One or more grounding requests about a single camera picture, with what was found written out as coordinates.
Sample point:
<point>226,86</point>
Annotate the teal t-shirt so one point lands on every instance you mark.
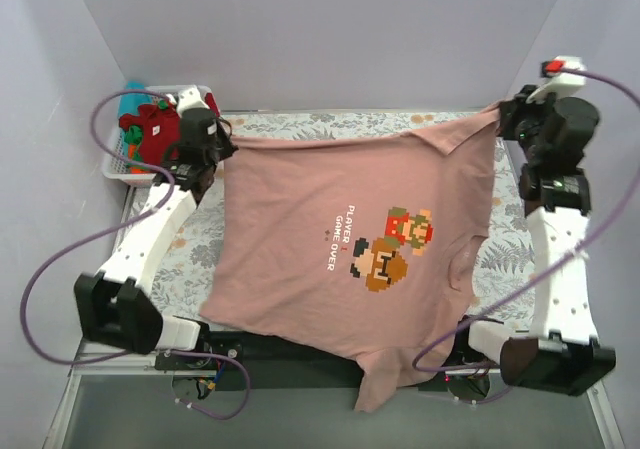
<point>129,103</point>

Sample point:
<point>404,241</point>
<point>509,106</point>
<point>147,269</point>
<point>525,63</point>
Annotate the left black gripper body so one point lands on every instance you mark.
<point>223,145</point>

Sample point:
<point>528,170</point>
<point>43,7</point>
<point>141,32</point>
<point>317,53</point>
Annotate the floral table mat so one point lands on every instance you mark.
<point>504,266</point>

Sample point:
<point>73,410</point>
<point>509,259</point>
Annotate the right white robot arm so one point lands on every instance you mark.
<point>557,208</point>

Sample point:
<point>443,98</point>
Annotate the orange t-shirt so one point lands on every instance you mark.
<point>134,156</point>

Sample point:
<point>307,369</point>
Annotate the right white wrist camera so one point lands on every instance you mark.
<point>556,82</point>

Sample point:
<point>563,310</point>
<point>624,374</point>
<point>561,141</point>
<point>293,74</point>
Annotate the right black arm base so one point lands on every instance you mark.
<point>465,380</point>

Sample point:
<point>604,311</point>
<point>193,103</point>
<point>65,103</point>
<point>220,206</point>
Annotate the pink printed t-shirt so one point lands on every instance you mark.
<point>363,248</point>

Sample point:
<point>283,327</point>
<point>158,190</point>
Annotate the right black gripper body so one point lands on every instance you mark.
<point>509,116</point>

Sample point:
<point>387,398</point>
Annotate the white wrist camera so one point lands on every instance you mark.
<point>556,82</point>
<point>187,98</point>

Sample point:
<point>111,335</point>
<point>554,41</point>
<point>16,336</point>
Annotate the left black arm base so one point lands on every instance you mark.
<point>210,354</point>

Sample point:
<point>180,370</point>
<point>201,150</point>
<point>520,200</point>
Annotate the aluminium frame rail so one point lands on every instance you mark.
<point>274,362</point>

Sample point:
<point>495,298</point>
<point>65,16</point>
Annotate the dark red t-shirt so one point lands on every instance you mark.
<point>149,126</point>

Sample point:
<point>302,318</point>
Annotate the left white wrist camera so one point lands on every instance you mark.
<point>187,98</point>

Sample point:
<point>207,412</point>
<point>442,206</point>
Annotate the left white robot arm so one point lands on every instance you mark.
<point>114,305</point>

